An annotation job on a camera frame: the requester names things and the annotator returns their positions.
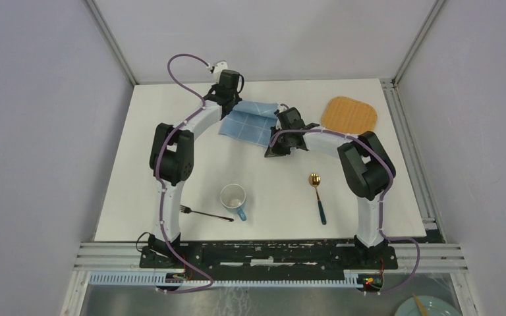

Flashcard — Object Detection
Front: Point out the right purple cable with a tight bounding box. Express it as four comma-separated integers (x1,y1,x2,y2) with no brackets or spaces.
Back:
269,103,422,296

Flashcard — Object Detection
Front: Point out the light blue cable duct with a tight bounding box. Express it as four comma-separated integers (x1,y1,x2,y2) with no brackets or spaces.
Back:
88,271,362,289

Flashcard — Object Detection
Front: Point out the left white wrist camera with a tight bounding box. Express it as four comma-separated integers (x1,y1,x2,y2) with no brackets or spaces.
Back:
208,60,229,82

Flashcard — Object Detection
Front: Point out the blue checked cloth napkin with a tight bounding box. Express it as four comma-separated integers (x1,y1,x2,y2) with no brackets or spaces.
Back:
219,101,279,147

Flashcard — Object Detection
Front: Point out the white blue mug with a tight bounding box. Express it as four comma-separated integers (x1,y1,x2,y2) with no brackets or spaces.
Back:
219,184,247,222

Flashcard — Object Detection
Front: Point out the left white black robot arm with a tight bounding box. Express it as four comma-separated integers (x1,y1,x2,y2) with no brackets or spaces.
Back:
148,70,244,268

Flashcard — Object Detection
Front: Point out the green plate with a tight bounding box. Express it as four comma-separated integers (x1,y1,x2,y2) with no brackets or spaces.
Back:
394,296,462,316

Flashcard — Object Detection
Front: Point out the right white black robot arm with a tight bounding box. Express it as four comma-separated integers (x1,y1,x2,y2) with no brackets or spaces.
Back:
265,106,396,269

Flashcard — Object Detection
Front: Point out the wooden chopstick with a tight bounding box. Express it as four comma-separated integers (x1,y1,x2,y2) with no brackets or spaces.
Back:
412,294,428,316

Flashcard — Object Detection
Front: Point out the woven bamboo placemat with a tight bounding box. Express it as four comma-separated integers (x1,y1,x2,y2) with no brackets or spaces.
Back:
321,96,378,134

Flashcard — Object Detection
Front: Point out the black metal fork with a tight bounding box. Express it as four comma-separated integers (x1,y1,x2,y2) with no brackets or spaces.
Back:
179,205,234,223

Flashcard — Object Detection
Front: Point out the gold spoon teal handle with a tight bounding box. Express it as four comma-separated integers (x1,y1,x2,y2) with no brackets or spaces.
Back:
308,173,327,225

